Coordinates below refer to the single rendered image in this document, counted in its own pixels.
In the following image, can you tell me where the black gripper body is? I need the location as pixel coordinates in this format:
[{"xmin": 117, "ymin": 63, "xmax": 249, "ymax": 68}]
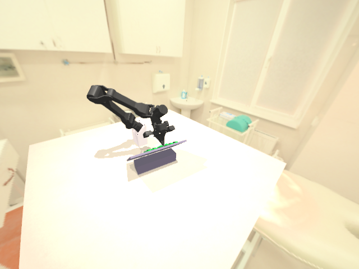
[{"xmin": 143, "ymin": 119, "xmax": 175, "ymax": 138}]

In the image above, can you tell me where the lavender switch panel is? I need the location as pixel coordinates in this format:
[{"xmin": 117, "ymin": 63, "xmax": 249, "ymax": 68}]
[{"xmin": 127, "ymin": 140, "xmax": 187, "ymax": 175}]

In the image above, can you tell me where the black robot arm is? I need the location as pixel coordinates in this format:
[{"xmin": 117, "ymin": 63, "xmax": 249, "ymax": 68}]
[{"xmin": 87, "ymin": 85, "xmax": 169, "ymax": 132}]

